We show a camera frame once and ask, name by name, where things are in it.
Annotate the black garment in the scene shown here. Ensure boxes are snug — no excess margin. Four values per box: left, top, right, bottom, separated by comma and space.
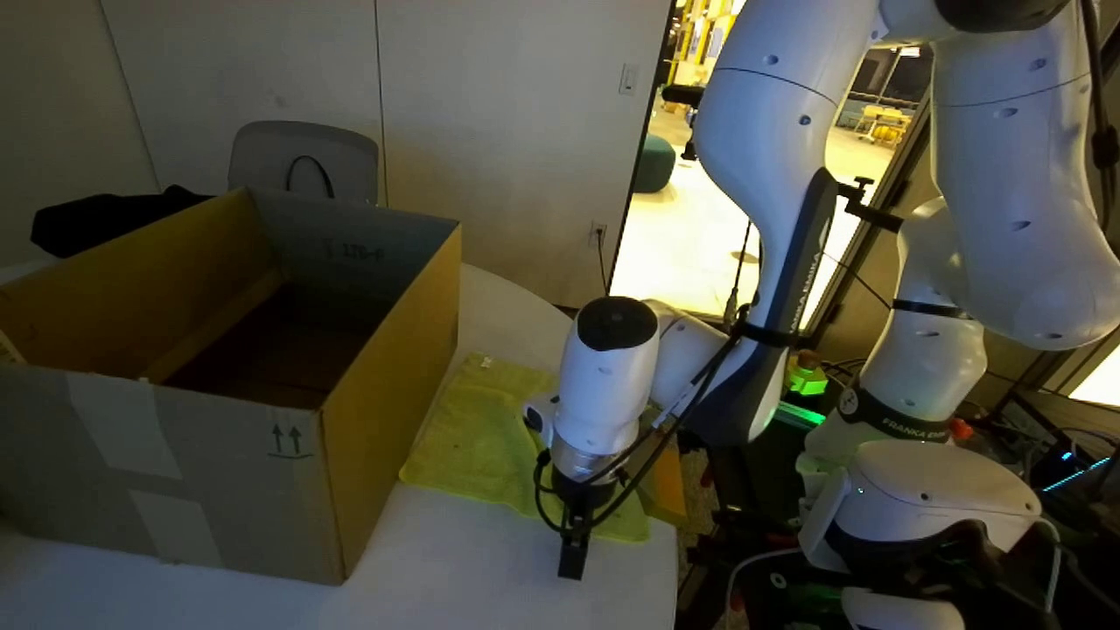
29, 182, 212, 263

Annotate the brown cardboard box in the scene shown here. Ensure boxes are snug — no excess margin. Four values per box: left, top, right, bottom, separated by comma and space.
0, 190, 465, 589

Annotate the dark green round stool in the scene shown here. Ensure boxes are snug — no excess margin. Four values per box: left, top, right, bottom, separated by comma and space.
629, 134, 678, 197

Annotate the yellow towel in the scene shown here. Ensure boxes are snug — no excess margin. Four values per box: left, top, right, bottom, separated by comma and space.
397, 353, 659, 545

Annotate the grey chair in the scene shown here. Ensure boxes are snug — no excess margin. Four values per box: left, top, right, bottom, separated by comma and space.
223, 120, 384, 210

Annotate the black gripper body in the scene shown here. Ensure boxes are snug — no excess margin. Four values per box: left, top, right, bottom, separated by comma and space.
554, 476, 619, 541

